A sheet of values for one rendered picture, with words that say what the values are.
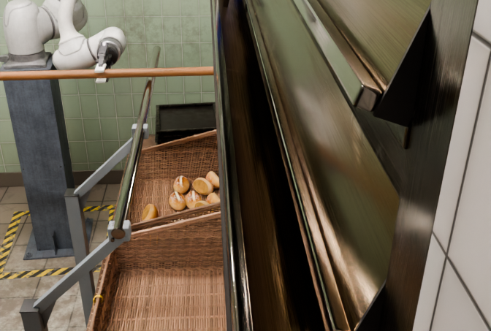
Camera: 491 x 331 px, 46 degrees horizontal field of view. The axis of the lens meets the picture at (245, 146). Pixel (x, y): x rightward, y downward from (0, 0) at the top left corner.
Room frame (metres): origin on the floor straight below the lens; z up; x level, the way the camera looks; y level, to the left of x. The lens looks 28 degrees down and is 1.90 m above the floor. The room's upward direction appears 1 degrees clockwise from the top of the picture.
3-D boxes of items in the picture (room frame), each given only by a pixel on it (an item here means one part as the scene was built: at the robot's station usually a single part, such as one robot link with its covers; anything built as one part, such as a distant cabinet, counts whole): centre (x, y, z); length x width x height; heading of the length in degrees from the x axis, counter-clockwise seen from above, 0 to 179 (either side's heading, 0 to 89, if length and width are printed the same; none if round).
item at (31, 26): (2.49, 0.98, 1.17); 0.18 x 0.16 x 0.22; 142
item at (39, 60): (2.48, 1.01, 1.03); 0.22 x 0.18 x 0.06; 98
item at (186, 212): (1.88, 0.23, 0.72); 0.56 x 0.49 x 0.28; 5
